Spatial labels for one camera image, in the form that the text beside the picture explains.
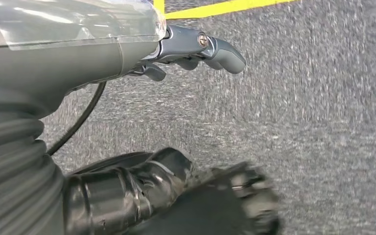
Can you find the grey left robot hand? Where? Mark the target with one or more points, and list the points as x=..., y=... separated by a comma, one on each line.
x=61, y=65

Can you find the yellow floor tape corner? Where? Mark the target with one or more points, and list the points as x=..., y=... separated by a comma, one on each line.
x=214, y=9

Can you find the black robot lower body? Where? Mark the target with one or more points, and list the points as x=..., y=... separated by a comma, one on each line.
x=227, y=207

